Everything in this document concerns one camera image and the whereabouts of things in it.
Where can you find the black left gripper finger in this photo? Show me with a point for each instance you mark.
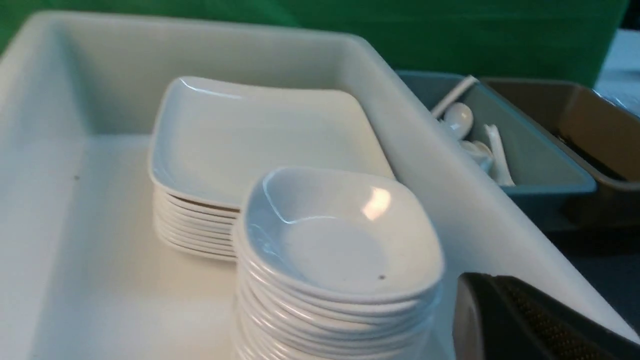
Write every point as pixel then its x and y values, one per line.
pixel 505 318

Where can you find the pile of white spoons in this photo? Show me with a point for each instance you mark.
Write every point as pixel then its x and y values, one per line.
pixel 458 120

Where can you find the blue plastic bin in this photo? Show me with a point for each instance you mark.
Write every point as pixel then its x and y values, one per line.
pixel 545 176

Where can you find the black serving tray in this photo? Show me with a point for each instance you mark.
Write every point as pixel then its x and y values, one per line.
pixel 609 259

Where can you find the stack of small white bowls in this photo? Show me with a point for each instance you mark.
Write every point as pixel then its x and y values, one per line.
pixel 334 265

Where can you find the large white plastic tub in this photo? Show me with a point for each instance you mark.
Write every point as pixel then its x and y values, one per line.
pixel 83 276

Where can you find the pile of black chopsticks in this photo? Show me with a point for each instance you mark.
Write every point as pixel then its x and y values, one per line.
pixel 592 161

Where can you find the stack of white plates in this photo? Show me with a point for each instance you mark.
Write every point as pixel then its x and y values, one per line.
pixel 213 139

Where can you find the brown plastic bin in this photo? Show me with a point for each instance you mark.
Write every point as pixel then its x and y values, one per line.
pixel 602 129

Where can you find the green cloth backdrop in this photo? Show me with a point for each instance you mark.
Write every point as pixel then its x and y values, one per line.
pixel 547 39

